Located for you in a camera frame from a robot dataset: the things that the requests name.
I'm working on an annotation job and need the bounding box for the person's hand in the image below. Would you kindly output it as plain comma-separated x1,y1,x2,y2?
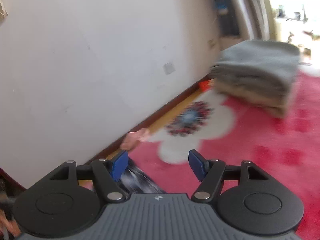
120,128,150,151

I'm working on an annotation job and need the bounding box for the black white plaid shirt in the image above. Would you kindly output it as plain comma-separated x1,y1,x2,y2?
119,159,166,194

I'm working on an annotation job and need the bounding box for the red box on floor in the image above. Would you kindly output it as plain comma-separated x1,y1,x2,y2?
198,79,214,93

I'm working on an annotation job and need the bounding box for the grey folded cloth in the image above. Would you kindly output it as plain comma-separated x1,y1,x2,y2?
210,40,300,97

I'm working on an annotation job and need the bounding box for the pink floral blanket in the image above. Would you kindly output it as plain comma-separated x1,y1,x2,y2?
129,73,319,239

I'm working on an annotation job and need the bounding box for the blue black water dispenser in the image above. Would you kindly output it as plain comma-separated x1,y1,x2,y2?
214,0,240,36

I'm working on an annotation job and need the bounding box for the white wall socket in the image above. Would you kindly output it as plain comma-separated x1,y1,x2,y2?
163,62,176,75

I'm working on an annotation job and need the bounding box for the beige folded cloth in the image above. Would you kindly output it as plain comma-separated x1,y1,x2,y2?
214,79,298,119

